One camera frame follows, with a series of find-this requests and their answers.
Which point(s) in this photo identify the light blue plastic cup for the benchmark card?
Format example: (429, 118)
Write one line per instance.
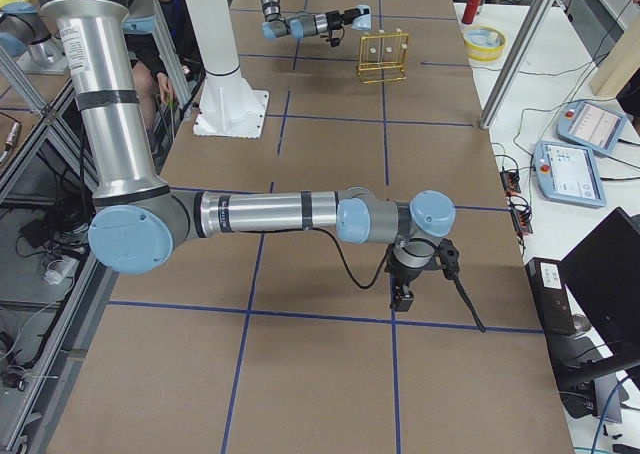
(362, 19)

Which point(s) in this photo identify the black electronics box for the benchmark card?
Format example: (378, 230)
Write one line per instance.
(550, 296)

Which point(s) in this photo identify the near teach pendant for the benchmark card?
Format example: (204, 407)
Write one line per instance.
(568, 174)

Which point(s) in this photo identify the far orange usb hub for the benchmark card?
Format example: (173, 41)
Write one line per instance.
(510, 179)

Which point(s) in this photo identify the black monitor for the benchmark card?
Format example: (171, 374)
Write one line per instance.
(602, 274)

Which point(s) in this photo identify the orange usb hub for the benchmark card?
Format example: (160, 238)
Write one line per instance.
(521, 215)
(510, 179)

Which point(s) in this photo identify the aluminium frame post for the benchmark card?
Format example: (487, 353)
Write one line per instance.
(532, 22)

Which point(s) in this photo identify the near orange usb hub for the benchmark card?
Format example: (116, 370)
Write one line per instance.
(521, 215)

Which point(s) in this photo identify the yellow tape roll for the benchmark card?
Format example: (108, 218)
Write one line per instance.
(484, 43)

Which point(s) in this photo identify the teach pendant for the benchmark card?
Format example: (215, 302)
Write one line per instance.
(591, 125)
(568, 174)

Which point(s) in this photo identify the far teach pendant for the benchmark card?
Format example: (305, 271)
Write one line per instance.
(591, 125)

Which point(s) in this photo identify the gold wire cup holder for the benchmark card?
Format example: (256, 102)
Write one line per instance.
(382, 56)

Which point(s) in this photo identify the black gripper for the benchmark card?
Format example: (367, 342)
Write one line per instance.
(406, 277)
(334, 20)

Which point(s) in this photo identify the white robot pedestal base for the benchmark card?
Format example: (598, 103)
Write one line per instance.
(228, 106)

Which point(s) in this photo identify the red bottle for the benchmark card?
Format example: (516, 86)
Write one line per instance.
(470, 11)

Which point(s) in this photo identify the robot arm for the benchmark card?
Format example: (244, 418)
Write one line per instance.
(300, 25)
(141, 219)

